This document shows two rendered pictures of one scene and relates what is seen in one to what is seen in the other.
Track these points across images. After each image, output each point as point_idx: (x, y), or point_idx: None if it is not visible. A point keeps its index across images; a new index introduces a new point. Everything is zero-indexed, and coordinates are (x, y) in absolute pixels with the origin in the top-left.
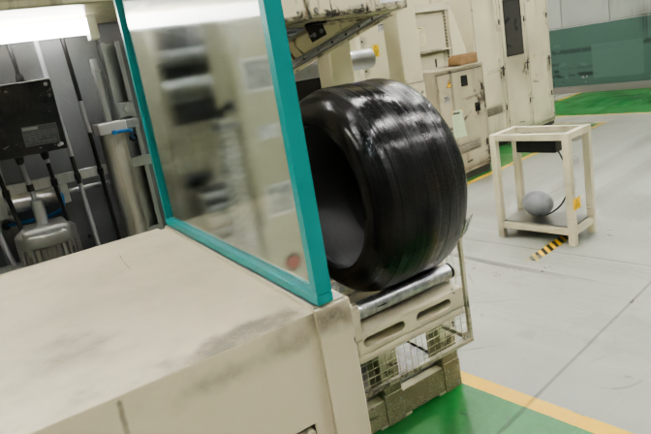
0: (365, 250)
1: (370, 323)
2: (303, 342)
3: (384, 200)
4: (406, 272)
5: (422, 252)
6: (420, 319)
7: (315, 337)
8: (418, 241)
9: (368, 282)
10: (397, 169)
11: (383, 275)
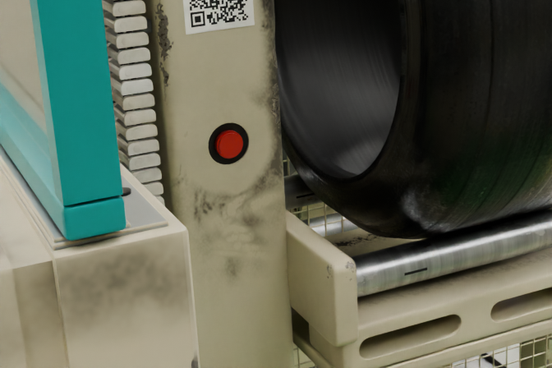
0: (393, 142)
1: (382, 306)
2: (2, 351)
3: (451, 26)
4: (481, 208)
5: (526, 166)
6: (500, 316)
7: (53, 341)
8: (518, 139)
9: (392, 216)
10: None
11: (425, 205)
